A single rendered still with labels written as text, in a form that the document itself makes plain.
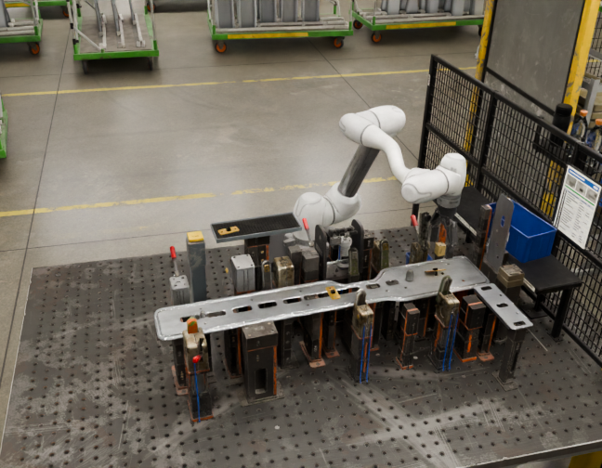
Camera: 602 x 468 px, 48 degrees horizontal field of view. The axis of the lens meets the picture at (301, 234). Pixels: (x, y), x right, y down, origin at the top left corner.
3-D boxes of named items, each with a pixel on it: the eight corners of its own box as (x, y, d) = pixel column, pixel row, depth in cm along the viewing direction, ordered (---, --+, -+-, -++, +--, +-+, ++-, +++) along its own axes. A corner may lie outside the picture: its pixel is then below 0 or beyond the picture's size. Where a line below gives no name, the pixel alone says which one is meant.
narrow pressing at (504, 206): (499, 274, 285) (514, 203, 267) (484, 259, 294) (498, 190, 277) (500, 273, 285) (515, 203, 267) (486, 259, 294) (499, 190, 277)
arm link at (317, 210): (285, 229, 348) (287, 192, 336) (313, 220, 357) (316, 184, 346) (305, 244, 337) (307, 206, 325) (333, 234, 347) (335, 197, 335)
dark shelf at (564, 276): (536, 295, 272) (538, 290, 270) (433, 195, 345) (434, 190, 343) (582, 287, 278) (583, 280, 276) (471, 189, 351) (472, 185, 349)
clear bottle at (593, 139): (586, 169, 275) (598, 123, 265) (576, 162, 280) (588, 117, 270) (599, 167, 277) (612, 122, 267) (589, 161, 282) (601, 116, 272)
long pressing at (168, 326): (159, 346, 243) (159, 344, 242) (151, 310, 261) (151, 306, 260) (492, 285, 280) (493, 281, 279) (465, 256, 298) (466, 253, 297)
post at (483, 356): (481, 362, 282) (493, 307, 267) (468, 345, 291) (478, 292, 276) (494, 358, 283) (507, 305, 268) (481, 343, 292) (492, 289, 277)
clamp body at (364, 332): (352, 386, 268) (358, 318, 250) (342, 367, 278) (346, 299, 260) (373, 382, 270) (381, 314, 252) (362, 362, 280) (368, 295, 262)
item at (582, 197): (584, 253, 273) (603, 185, 257) (551, 226, 292) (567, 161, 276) (588, 252, 274) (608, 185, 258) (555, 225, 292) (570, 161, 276)
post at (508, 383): (505, 391, 267) (518, 335, 252) (490, 373, 276) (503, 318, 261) (519, 388, 269) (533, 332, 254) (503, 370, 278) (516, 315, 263)
